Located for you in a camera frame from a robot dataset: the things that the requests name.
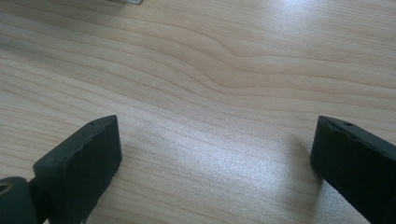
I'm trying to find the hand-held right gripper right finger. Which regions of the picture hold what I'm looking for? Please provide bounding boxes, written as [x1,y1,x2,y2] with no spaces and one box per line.
[309,115,396,224]

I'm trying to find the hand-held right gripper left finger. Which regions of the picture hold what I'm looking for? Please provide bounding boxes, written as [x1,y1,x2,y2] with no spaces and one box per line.
[27,114,123,224]

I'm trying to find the grey metal object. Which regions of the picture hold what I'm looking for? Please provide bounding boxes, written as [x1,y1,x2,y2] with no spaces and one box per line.
[106,0,144,6]

